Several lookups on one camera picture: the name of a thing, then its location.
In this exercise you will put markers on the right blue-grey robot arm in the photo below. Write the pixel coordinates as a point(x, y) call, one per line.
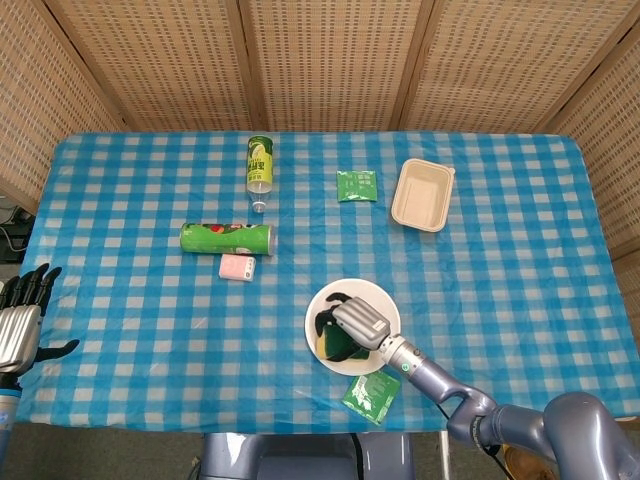
point(575, 430)

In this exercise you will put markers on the flat green sachet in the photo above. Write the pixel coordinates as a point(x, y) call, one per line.
point(356, 185)

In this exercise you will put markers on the blue-grey robot torso base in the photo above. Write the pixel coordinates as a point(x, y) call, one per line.
point(300, 460)

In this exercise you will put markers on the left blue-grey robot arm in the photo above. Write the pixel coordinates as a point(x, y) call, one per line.
point(6, 415)

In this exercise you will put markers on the beige rectangular food container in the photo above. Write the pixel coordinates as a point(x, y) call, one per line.
point(422, 195)

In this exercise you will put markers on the pink tissue pack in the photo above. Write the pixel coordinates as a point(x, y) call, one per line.
point(237, 266)

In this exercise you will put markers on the green chips can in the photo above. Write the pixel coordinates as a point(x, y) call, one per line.
point(225, 239)

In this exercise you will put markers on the green yellow sponge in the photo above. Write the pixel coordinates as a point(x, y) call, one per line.
point(336, 345)

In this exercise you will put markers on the woven bamboo folding screen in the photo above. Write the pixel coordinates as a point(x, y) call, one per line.
point(330, 65)

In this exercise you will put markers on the white round plate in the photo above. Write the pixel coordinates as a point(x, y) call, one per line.
point(382, 300)

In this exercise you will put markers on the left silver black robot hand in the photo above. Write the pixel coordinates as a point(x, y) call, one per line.
point(17, 335)

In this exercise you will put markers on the blue white checkered tablecloth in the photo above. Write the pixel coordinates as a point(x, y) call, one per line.
point(150, 325)

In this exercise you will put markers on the brown shoe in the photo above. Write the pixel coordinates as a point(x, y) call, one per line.
point(525, 467)

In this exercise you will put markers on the crumpled green sachet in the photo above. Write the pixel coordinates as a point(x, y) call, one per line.
point(371, 397)

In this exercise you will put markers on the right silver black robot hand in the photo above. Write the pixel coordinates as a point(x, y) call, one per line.
point(362, 320)

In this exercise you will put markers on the plastic bottle yellow-green label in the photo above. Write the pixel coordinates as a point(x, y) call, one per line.
point(260, 167)

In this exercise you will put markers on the white table leg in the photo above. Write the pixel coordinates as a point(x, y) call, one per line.
point(444, 460)

